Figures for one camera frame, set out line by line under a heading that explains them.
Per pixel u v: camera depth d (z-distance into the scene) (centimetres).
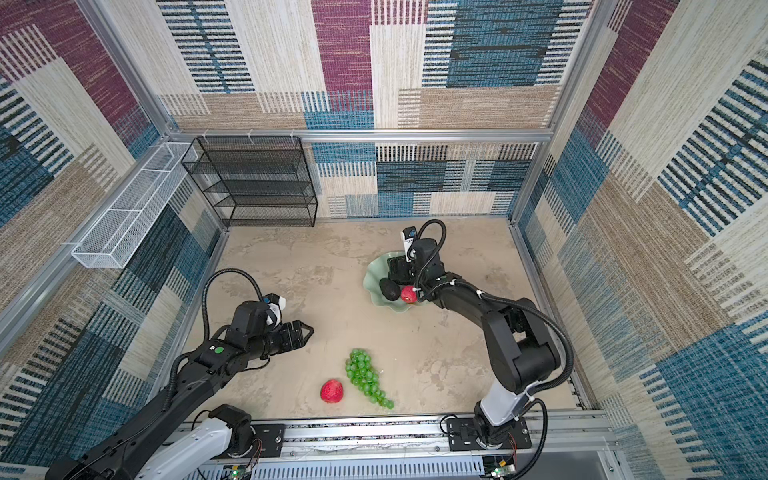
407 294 94
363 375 80
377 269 102
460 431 74
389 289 94
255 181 110
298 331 73
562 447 72
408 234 81
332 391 76
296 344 71
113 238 71
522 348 46
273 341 68
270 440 73
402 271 84
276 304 75
